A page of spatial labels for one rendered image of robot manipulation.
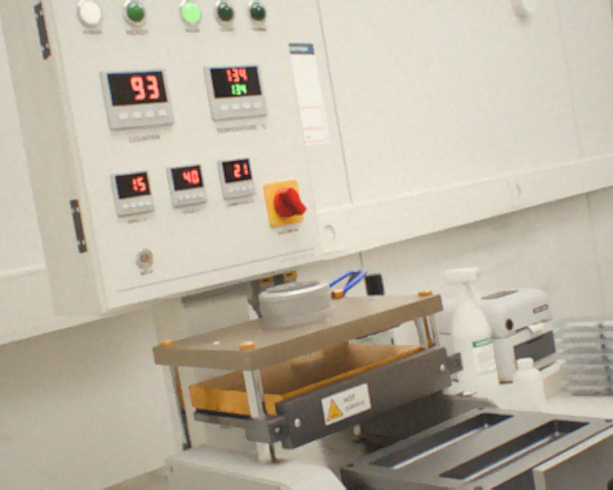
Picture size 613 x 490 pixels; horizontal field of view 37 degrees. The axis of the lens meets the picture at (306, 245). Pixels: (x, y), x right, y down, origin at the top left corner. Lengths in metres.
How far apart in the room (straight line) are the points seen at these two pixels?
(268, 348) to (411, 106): 1.40
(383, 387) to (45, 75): 0.50
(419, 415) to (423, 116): 1.27
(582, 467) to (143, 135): 0.60
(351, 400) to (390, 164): 1.23
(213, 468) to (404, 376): 0.22
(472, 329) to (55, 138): 1.05
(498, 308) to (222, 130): 0.94
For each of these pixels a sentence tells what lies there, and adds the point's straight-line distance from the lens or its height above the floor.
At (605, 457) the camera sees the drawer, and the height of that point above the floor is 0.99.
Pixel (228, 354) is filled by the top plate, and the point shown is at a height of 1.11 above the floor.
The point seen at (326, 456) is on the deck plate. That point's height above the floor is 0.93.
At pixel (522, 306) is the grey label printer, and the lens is 1.95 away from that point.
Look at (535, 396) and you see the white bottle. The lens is 1.64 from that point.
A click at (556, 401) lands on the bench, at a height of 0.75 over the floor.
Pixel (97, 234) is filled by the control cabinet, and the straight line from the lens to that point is 1.02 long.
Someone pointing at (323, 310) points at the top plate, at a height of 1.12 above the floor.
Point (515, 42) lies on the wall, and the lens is 2.72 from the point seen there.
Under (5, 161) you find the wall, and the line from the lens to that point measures 1.41.
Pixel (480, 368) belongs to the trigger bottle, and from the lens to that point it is 1.87.
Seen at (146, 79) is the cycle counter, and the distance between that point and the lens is 1.07.
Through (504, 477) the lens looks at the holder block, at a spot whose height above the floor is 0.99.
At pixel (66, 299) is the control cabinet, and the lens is 1.10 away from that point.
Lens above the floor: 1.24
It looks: 3 degrees down
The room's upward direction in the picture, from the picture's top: 10 degrees counter-clockwise
